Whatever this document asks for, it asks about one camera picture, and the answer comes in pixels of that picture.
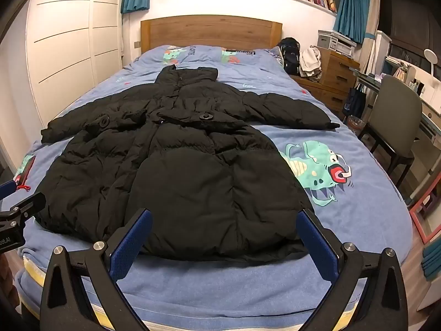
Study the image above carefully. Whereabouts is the dark blue bag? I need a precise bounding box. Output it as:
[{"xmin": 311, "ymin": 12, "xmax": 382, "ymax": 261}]
[{"xmin": 342, "ymin": 87, "xmax": 366, "ymax": 118}]

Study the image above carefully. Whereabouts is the wooden dresser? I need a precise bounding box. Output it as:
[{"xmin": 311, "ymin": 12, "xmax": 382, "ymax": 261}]
[{"xmin": 293, "ymin": 50, "xmax": 361, "ymax": 113}]

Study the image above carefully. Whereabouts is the grey chair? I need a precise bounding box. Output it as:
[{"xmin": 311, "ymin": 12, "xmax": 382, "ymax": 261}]
[{"xmin": 358, "ymin": 75, "xmax": 424, "ymax": 187}]

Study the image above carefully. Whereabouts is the long teal curtain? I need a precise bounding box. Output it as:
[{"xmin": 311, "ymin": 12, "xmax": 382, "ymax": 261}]
[{"xmin": 332, "ymin": 0, "xmax": 373, "ymax": 44}]

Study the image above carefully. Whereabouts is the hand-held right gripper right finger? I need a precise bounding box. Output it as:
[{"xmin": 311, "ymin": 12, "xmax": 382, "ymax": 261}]
[{"xmin": 297, "ymin": 209, "xmax": 409, "ymax": 331}]

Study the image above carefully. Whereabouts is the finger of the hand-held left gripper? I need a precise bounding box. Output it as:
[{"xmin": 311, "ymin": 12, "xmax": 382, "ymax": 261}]
[
  {"xmin": 0, "ymin": 179, "xmax": 17, "ymax": 201},
  {"xmin": 0, "ymin": 192, "xmax": 46, "ymax": 226}
]

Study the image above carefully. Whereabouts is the white upright panel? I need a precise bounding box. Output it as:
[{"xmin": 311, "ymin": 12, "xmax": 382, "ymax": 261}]
[{"xmin": 374, "ymin": 30, "xmax": 391, "ymax": 74}]

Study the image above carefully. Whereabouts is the white desk lamp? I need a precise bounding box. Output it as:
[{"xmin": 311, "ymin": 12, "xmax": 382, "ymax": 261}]
[{"xmin": 423, "ymin": 49, "xmax": 438, "ymax": 76}]

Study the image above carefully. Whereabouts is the blue printed duvet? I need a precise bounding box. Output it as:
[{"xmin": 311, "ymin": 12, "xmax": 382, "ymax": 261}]
[{"xmin": 15, "ymin": 45, "xmax": 412, "ymax": 331}]

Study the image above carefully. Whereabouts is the white printer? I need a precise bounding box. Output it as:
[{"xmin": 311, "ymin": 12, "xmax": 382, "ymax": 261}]
[{"xmin": 316, "ymin": 30, "xmax": 356, "ymax": 57}]

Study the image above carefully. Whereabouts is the white mattress with yellow trim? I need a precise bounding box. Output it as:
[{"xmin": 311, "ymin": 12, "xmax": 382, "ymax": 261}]
[{"xmin": 19, "ymin": 253, "xmax": 118, "ymax": 331}]

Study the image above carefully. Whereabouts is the person's left forearm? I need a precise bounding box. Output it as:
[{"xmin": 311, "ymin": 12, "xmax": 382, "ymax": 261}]
[{"xmin": 0, "ymin": 248, "xmax": 19, "ymax": 307}]

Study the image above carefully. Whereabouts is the folded teal cloth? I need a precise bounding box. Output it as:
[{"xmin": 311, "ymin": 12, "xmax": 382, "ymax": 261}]
[{"xmin": 422, "ymin": 238, "xmax": 441, "ymax": 280}]

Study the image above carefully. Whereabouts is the wooden headboard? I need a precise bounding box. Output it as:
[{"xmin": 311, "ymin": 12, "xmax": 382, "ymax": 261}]
[{"xmin": 141, "ymin": 15, "xmax": 283, "ymax": 52}]

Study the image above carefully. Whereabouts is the pink wooden frame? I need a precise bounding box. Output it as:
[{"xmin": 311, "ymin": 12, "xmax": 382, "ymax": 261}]
[{"xmin": 409, "ymin": 188, "xmax": 441, "ymax": 245}]

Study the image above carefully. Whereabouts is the clear wastebasket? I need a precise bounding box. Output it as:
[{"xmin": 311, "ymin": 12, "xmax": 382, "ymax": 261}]
[{"xmin": 347, "ymin": 115, "xmax": 364, "ymax": 135}]

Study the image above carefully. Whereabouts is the cluttered desk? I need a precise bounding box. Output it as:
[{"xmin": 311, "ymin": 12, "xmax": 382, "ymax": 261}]
[{"xmin": 349, "ymin": 55, "xmax": 441, "ymax": 152}]

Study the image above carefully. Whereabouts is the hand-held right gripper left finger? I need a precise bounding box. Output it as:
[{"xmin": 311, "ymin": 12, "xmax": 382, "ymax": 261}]
[{"xmin": 41, "ymin": 209, "xmax": 153, "ymax": 331}]

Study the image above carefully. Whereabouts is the black backpack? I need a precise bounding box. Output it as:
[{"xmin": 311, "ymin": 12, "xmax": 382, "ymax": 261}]
[{"xmin": 276, "ymin": 37, "xmax": 302, "ymax": 75}]

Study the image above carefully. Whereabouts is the white wardrobe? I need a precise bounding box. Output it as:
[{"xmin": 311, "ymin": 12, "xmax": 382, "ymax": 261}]
[{"xmin": 26, "ymin": 0, "xmax": 123, "ymax": 128}]

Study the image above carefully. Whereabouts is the pile of light clothes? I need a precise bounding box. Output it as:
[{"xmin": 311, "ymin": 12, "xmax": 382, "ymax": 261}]
[{"xmin": 299, "ymin": 46, "xmax": 322, "ymax": 78}]

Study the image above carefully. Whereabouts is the black puffer coat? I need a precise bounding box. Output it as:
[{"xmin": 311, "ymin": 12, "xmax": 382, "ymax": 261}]
[{"xmin": 34, "ymin": 65, "xmax": 340, "ymax": 261}]

